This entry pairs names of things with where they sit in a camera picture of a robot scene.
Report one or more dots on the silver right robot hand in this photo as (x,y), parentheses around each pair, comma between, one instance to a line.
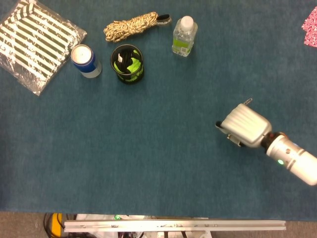
(247,126)

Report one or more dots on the white robot base chassis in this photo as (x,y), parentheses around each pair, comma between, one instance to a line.
(99,217)

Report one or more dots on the small metal paper clip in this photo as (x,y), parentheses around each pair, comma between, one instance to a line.
(248,101)

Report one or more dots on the blue felt table mat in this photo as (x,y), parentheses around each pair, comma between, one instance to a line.
(148,148)

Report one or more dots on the clear bottle green label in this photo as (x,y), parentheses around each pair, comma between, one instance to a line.
(184,37)

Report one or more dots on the pink patterned cloth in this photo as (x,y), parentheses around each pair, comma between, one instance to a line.
(311,29)

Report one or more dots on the black and green cup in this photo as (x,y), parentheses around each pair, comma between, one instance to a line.
(132,78)

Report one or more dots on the blue and white drink can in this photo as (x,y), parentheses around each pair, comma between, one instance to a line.
(85,60)

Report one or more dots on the yellow device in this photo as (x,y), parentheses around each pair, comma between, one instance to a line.
(56,224)

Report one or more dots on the striped garment in plastic bag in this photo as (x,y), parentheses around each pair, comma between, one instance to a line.
(34,47)

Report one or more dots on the aluminium profile rail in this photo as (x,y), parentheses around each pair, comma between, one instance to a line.
(173,225)

